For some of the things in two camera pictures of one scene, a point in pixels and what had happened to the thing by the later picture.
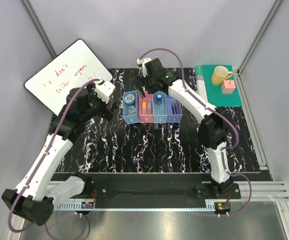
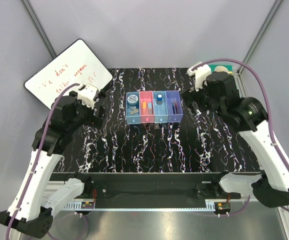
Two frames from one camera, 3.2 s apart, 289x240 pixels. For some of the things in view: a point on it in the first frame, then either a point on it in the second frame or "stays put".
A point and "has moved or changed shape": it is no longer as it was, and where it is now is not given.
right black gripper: x=143 y=82 to x=191 y=96
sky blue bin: x=160 y=107 stays put
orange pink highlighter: x=144 y=108 stays put
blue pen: x=172 y=107 stays put
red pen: x=175 y=107 stays put
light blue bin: x=130 y=112 has moved or changed shape
